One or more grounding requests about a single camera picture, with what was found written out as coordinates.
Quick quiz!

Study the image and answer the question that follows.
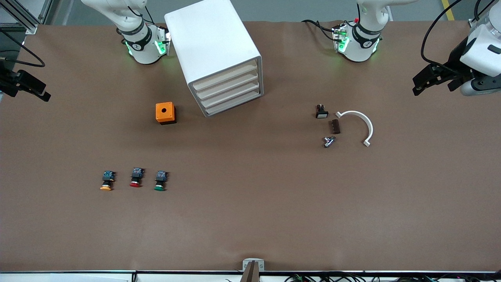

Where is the yellow push button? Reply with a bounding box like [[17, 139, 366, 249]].
[[100, 170, 116, 192]]

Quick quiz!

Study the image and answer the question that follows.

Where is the red push button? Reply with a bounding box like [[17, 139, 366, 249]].
[[129, 167, 144, 188]]

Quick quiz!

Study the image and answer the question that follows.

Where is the green push button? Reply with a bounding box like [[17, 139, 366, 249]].
[[153, 170, 169, 192]]

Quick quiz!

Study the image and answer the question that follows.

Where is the white drawer cabinet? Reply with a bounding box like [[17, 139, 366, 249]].
[[164, 0, 264, 118]]

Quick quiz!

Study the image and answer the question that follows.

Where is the orange box with hole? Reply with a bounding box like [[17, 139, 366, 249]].
[[155, 102, 177, 125]]

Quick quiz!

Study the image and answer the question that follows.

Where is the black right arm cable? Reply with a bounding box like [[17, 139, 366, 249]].
[[0, 29, 46, 68]]

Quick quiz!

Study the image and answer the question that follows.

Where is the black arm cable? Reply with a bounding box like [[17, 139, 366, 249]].
[[0, 29, 46, 68], [420, 0, 483, 68]]

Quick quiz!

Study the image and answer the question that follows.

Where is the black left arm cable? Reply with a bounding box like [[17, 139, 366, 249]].
[[420, 0, 483, 68]]

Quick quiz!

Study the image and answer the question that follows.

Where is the white curved plastic bracket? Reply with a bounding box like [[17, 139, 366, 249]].
[[335, 110, 374, 148]]

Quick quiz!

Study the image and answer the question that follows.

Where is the black base cable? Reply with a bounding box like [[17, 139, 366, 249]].
[[301, 19, 338, 42]]

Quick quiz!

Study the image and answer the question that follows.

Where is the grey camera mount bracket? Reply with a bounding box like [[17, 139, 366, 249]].
[[241, 258, 265, 282]]

